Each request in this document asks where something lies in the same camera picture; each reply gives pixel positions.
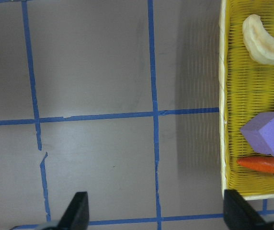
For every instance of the orange carrot toy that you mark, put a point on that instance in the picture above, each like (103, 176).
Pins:
(260, 164)

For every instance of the purple foam cube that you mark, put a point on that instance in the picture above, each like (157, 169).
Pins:
(259, 133)

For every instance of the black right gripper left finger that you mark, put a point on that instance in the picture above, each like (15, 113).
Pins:
(77, 215)

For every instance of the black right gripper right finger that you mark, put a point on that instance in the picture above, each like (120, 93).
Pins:
(239, 214)

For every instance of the pale banana toy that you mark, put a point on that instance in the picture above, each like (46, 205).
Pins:
(258, 42)

